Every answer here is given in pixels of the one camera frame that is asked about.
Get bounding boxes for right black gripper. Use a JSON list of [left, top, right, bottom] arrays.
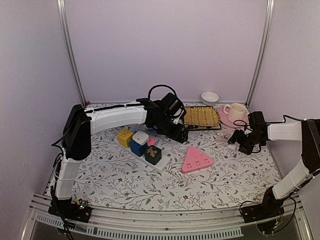
[[228, 129, 264, 155]]

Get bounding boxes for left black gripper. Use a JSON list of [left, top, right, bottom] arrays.
[[153, 116, 190, 144]]

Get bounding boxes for small white charger plug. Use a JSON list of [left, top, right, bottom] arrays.
[[229, 144, 239, 152]]

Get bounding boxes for small pink adapter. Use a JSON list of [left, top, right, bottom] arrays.
[[147, 137, 158, 146]]

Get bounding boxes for white multicolour power strip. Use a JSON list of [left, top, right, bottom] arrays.
[[116, 142, 171, 173]]

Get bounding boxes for pink triangular power strip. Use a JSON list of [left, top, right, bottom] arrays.
[[181, 146, 214, 174]]

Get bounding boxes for dark green cube adapter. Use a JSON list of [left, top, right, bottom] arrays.
[[144, 145, 162, 166]]

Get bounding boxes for white cube plug adapter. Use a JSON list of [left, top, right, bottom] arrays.
[[132, 131, 149, 146]]

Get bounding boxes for blue cube socket adapter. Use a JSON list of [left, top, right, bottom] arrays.
[[130, 140, 148, 157]]

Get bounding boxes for yellow cube socket adapter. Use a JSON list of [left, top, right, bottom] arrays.
[[117, 129, 134, 148]]

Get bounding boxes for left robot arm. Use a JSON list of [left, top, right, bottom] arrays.
[[52, 89, 189, 217]]

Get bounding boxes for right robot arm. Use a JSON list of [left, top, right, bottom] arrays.
[[228, 111, 320, 218]]

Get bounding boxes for light blue cube socket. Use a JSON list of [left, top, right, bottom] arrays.
[[147, 126, 158, 132]]

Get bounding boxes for pink saucer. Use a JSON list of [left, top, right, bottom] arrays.
[[217, 107, 249, 129]]

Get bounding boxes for woven bamboo tray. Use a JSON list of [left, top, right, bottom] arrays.
[[184, 106, 221, 127]]

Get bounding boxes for cream mug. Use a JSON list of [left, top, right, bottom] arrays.
[[222, 103, 246, 123]]

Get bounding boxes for white bowl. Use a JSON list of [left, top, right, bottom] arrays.
[[200, 91, 220, 107]]

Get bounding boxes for white power strip cable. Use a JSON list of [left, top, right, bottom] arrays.
[[165, 163, 192, 188]]

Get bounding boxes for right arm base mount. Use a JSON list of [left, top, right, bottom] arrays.
[[239, 200, 285, 235]]

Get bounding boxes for right aluminium frame post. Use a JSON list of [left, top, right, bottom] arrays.
[[245, 0, 275, 108]]

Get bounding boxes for aluminium frame post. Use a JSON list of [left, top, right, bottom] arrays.
[[245, 0, 275, 108], [56, 0, 87, 107]]

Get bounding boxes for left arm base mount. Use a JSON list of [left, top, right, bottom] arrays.
[[48, 199, 92, 223]]

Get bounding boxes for left aluminium frame post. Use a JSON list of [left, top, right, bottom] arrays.
[[56, 0, 87, 107]]

